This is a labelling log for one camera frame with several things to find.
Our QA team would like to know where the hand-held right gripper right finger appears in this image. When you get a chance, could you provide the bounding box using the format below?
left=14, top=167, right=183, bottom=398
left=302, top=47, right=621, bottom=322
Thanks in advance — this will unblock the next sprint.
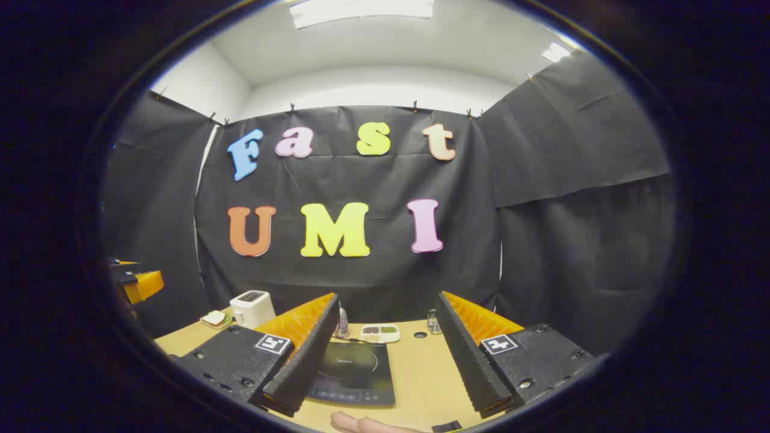
left=435, top=291, right=594, bottom=419

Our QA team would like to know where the pale green rectangular plate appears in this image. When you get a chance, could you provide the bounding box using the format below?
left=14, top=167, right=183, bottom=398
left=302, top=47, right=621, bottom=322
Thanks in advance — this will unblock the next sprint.
left=200, top=310, right=234, bottom=330

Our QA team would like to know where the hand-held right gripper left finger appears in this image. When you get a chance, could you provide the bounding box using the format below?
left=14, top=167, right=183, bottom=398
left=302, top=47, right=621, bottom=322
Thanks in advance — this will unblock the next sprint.
left=177, top=293, right=340, bottom=418

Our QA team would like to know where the white toaster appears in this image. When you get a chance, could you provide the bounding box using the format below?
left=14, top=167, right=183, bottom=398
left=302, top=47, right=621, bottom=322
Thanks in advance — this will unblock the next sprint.
left=230, top=290, right=276, bottom=330

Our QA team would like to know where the black backdrop cloth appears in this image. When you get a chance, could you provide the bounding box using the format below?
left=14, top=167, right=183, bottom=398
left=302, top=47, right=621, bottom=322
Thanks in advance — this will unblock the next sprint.
left=102, top=48, right=677, bottom=355

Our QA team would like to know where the black induction cooktop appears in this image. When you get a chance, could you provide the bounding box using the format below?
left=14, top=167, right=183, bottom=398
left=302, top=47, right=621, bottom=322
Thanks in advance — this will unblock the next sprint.
left=307, top=340, right=396, bottom=407

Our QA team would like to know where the white divided dish of beans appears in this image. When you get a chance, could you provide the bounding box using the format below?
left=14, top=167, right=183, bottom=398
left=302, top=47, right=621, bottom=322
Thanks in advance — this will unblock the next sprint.
left=360, top=324, right=401, bottom=344

